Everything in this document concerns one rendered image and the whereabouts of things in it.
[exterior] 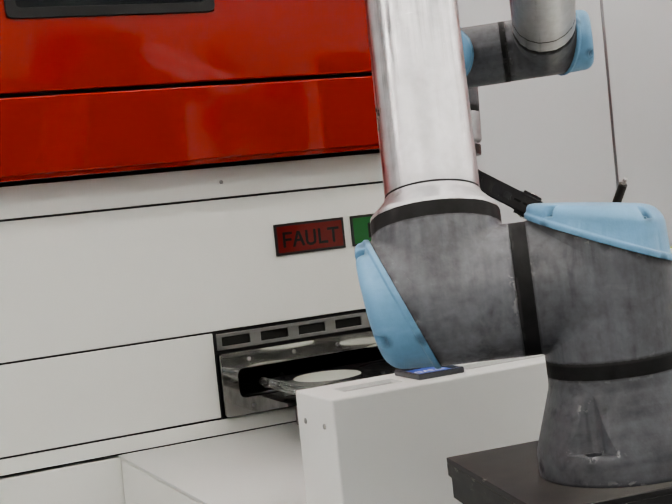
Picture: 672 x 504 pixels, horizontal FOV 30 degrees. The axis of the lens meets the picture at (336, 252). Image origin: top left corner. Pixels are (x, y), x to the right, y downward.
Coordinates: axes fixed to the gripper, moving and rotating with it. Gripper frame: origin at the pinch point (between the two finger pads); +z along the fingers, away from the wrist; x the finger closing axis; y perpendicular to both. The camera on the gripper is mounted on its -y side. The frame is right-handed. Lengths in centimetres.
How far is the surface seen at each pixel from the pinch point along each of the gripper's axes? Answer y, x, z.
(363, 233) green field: 19.1, -28.7, -10.9
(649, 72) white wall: -46, -252, -66
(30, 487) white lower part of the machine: 64, 0, 22
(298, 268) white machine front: 28.7, -22.8, -6.0
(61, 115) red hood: 55, 3, -29
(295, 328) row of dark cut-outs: 29.8, -22.4, 3.1
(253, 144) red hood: 32.1, -12.9, -24.4
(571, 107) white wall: -20, -235, -55
